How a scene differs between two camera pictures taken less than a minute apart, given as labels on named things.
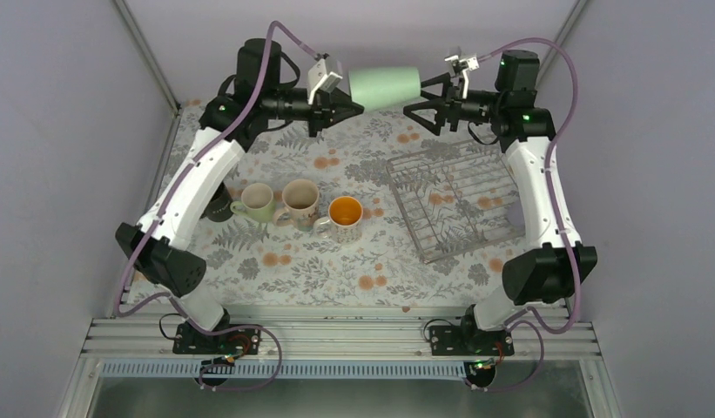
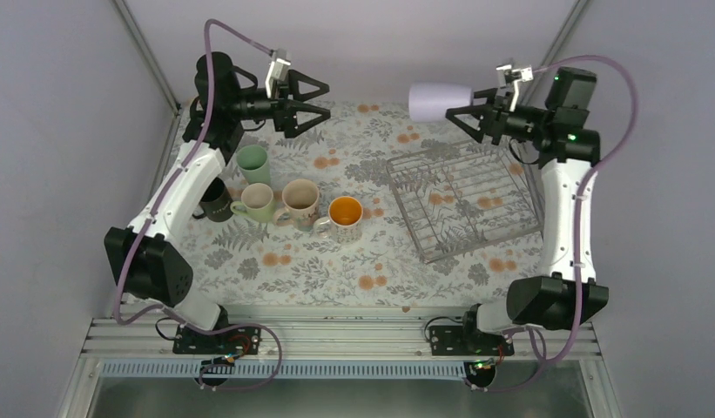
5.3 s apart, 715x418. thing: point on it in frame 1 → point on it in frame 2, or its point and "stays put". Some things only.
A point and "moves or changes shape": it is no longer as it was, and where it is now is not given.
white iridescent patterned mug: (342, 223) stays put
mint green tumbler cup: (376, 87) → (253, 161)
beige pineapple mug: (301, 201) stays put
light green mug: (258, 203) stays put
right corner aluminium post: (560, 38) stays put
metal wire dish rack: (457, 197) stays put
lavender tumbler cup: (516, 215) moves or changes shape
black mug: (219, 208) stays put
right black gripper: (448, 109) → (490, 124)
